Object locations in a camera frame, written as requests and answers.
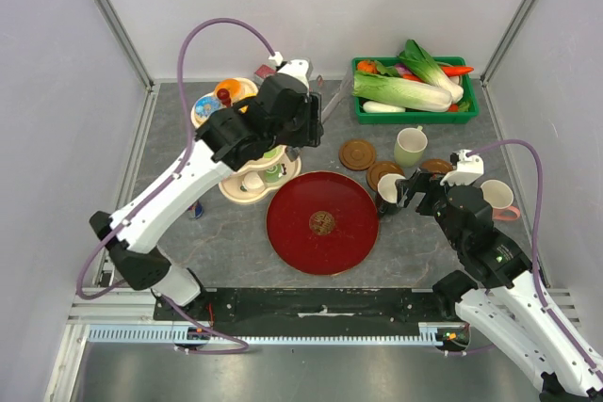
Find black and white mug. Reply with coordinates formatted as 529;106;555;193
375;174;406;218

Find metal tongs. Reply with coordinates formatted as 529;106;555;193
285;72;353;162

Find light green mug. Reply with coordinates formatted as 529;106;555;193
394;125;428;168

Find green swirl roll cake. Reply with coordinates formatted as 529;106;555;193
263;163;286;184

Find orange donut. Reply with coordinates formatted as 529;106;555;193
214;78;244;102

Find white cake slice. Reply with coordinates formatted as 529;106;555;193
240;171;265;193

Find blue donut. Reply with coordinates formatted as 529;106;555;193
193;94;222;120

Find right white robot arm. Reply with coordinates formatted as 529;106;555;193
394;169;602;401

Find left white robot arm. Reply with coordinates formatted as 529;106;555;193
90;72;322;320

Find brown wooden coaster right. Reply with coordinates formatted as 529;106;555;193
419;158;454;174

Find brown wooden coaster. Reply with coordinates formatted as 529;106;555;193
419;158;454;174
366;161;404;191
338;139;376;171

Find brown wooden coaster middle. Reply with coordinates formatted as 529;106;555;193
366;161;404;191

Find pink mug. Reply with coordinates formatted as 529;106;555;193
481;180;521;221

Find red rectangular box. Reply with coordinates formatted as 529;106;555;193
253;64;276;86

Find cream three-tier dessert stand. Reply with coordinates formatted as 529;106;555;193
190;77;302;205

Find brown wooden coaster left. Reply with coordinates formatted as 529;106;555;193
338;139;376;171

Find white radish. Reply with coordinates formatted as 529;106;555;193
362;101;406;114

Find green plastic basket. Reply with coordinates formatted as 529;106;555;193
350;56;480;124

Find orange pumpkin toy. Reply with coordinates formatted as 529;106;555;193
356;59;379;74

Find red round tray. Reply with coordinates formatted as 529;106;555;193
266;171;379;276

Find napa cabbage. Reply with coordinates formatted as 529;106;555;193
352;71;453;112

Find purple onion toy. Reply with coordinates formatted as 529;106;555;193
394;63;414;78

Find red chili pepper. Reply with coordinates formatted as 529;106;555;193
441;66;474;77

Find bok choy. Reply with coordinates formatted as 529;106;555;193
399;40;464;104

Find red bull can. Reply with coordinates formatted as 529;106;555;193
188;201;204;219

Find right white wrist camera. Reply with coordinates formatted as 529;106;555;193
440;150;484;186

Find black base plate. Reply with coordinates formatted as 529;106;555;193
155;286;453;338

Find white slotted cable duct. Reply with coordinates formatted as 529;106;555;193
87;322;464;346

